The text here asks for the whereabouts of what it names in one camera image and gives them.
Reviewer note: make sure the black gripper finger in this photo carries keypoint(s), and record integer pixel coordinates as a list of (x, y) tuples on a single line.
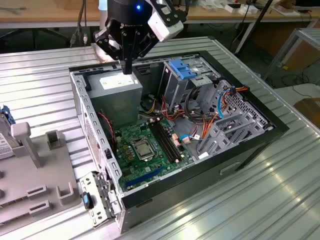
[(105, 40), (146, 45)]

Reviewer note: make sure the hard disk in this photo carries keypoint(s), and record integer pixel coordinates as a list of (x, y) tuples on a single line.
[(3, 145)]

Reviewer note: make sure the grey metal disk bay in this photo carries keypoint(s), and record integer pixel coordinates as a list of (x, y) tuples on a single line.
[(217, 140)]

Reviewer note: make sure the blue plastic drive latch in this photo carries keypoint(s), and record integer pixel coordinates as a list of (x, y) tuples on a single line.
[(185, 73)]

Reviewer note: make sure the grey optical drive cage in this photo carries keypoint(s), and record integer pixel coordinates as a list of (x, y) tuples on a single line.
[(175, 87)]

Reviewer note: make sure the wooden desk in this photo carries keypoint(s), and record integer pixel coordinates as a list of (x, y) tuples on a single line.
[(212, 15), (50, 15)]

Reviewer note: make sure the grey power supply unit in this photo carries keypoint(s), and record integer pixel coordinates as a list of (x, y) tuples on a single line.
[(117, 105)]

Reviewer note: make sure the black case fan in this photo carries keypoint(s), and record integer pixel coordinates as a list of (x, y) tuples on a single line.
[(109, 130)]

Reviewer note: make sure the small white box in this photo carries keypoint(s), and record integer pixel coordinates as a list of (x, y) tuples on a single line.
[(231, 10), (250, 10)]

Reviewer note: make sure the black RAM slot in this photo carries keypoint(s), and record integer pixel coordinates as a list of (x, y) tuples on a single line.
[(169, 138), (163, 141)]

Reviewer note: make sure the CPU socket with silver CPU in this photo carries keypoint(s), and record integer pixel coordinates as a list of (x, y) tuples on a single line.
[(142, 150)]

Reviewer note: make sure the black slanted stand pole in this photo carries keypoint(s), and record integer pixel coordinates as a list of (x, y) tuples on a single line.
[(263, 12)]

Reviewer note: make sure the green motherboard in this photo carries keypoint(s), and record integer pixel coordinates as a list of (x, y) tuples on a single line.
[(140, 170)]

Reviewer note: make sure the blue expansion slot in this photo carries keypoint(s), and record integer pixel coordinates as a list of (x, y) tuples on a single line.
[(145, 177)]

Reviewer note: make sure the black open PC case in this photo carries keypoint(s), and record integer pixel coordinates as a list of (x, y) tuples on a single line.
[(200, 185)]

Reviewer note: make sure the large brown cardboard box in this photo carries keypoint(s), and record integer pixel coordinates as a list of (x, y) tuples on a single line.
[(305, 53)]

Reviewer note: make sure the blue black latch clip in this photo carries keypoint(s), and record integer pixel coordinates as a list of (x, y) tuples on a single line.
[(86, 200)]

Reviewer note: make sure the grey parts rack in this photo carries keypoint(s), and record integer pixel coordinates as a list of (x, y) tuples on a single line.
[(25, 180)]

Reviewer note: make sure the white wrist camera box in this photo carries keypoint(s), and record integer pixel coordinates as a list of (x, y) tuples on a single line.
[(162, 27)]

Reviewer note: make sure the grey slot cover bracket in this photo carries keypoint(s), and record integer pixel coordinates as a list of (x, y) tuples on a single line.
[(86, 181)]

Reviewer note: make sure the aluminium profile frame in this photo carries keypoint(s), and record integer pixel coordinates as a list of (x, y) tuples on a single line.
[(310, 32)]

